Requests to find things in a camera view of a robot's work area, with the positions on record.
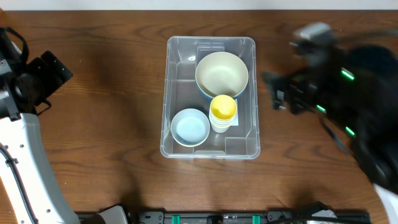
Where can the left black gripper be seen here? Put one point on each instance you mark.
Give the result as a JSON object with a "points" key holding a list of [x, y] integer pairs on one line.
{"points": [[50, 76]]}

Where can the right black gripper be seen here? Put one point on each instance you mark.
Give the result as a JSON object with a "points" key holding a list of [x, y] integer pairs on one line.
{"points": [[292, 97]]}

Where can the yellow cup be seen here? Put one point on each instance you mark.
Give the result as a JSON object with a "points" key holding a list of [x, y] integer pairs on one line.
{"points": [[223, 107]]}

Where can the beige bowl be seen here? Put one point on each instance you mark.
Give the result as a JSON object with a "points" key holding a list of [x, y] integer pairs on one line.
{"points": [[221, 73]]}

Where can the light blue cup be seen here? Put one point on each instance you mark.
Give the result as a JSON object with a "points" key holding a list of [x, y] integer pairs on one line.
{"points": [[221, 123]]}

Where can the clear plastic storage container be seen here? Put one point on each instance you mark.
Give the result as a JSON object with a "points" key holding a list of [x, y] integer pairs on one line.
{"points": [[181, 92]]}

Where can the grey bowl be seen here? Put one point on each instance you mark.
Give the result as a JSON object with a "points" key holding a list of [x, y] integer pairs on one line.
{"points": [[190, 127]]}

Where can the cream white cup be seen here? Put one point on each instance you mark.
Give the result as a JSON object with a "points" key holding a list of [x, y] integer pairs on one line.
{"points": [[219, 129]]}

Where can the dark blue bowl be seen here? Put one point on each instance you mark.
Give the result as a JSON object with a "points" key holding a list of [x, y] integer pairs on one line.
{"points": [[211, 97]]}

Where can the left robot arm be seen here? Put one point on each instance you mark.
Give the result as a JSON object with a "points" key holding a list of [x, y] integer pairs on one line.
{"points": [[25, 170]]}

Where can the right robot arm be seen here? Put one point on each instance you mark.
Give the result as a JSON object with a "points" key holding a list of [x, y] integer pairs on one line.
{"points": [[356, 90]]}

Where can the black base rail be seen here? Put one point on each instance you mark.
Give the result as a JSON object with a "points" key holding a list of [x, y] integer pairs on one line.
{"points": [[315, 212]]}

